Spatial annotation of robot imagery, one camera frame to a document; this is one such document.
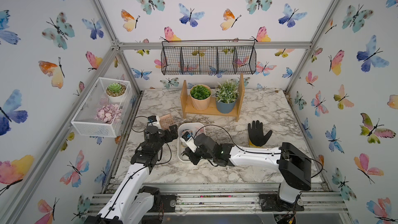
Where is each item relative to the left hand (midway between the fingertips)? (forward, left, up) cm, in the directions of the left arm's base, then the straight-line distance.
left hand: (171, 126), depth 82 cm
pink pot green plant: (+20, -16, +2) cm, 26 cm away
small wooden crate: (+15, +8, -17) cm, 24 cm away
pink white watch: (+6, -15, -15) cm, 23 cm away
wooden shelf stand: (+19, -7, -10) cm, 22 cm away
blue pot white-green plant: (+17, -30, +6) cm, 35 cm away
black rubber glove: (0, -50, -17) cm, 53 cm away
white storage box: (+8, -12, -16) cm, 21 cm away
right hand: (-11, -8, -4) cm, 14 cm away
